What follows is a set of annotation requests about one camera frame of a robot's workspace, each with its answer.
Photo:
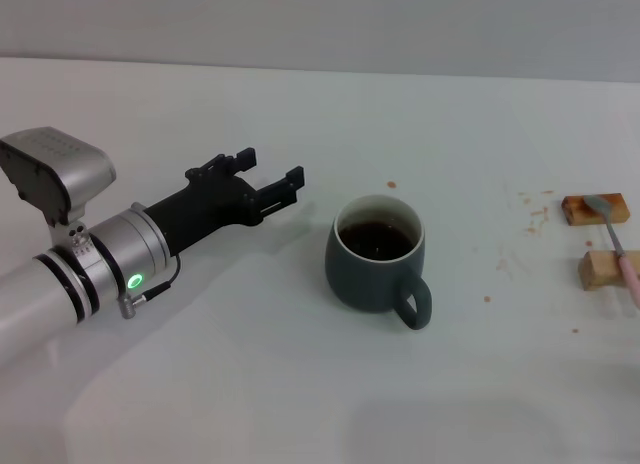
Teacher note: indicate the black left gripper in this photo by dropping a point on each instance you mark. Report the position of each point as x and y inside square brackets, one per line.
[200, 209]

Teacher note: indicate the grey cup with coffee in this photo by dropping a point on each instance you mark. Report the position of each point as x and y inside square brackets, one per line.
[360, 284]

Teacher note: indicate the plain wooden block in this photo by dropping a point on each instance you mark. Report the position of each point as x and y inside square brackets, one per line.
[600, 271]

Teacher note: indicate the coffee stained wooden block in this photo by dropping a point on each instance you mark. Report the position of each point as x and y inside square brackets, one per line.
[615, 211]

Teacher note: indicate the silver grey wrist camera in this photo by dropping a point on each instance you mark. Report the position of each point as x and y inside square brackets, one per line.
[45, 179]

